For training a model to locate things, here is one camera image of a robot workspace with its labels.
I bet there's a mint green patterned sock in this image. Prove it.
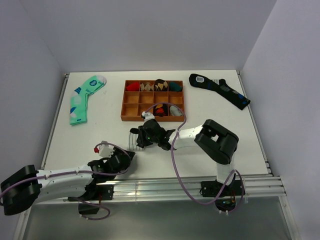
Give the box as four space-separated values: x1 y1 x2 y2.
69 75 107 126

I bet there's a white black-striped ankle sock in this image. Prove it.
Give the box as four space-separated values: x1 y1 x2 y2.
127 128 148 151

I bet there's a black tan argyle rolled sock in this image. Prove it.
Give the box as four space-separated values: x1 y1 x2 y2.
154 79 169 92

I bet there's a red rolled sock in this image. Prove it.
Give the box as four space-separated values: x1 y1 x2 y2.
125 81 140 92

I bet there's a wooden compartment tray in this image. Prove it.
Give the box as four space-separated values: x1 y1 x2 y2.
120 80 185 122

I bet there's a black red yellow argyle sock roll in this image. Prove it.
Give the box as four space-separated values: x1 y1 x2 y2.
153 103 168 117

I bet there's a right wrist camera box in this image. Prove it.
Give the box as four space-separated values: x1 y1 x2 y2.
141 111 155 122

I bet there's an aluminium table edge rail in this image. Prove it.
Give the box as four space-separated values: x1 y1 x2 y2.
99 176 287 203

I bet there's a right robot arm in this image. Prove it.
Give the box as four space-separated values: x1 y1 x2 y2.
136 119 239 195

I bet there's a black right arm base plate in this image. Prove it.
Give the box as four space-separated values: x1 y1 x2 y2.
199 180 246 198

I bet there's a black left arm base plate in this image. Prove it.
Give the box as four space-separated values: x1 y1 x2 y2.
68 184 114 202

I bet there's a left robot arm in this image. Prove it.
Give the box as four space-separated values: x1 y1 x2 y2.
0 150 135 216

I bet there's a beige argyle rolled sock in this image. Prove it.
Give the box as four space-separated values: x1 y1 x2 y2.
140 81 154 92

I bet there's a light grey rolled sock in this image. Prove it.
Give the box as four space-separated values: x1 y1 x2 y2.
169 105 184 117

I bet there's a dark teal rolled sock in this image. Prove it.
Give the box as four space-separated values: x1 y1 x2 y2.
168 81 183 92

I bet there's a black blue patterned long sock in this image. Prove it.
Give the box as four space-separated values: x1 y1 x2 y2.
189 73 251 110

